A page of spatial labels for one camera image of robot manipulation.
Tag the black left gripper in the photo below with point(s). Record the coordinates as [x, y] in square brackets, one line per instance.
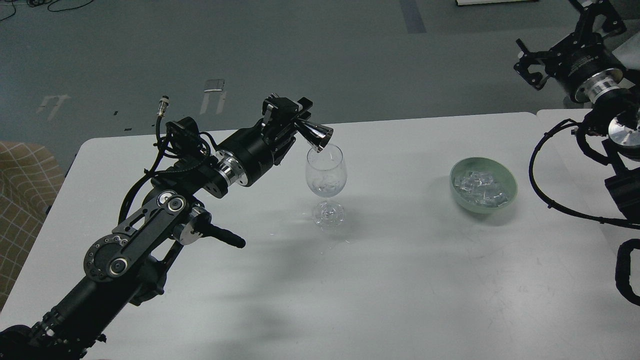
[259, 148]

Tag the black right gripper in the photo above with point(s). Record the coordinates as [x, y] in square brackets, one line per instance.
[580, 63]

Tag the steel double jigger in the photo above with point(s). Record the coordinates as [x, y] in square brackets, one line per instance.
[317, 135]

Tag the clear ice cubes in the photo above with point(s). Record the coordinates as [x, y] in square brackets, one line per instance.
[481, 189]

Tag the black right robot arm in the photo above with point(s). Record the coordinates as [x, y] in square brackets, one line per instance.
[608, 133]

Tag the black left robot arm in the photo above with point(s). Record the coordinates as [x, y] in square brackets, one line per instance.
[159, 216]

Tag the clear wine glass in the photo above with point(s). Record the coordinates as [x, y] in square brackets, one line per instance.
[326, 176]

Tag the white board on floor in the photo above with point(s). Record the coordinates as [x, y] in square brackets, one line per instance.
[461, 3]

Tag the green bowl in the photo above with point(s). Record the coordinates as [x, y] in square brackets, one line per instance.
[501, 173]

